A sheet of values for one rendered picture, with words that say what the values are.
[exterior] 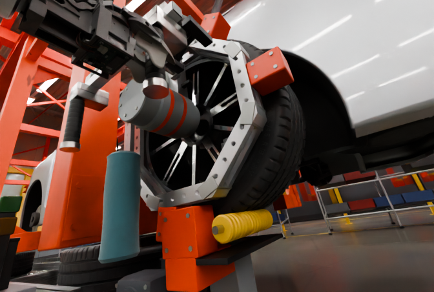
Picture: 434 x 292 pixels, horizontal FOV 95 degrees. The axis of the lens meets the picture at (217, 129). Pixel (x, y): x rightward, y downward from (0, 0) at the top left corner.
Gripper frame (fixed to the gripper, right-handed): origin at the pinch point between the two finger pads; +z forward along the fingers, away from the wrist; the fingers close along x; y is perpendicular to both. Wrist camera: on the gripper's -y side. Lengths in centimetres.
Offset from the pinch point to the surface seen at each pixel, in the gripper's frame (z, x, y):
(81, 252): 27, -87, 34
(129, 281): 22, -44, 43
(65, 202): 6, -55, 18
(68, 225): 8, -54, 25
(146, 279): 23, -36, 43
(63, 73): 49, -250, -179
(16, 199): -7, -48, 18
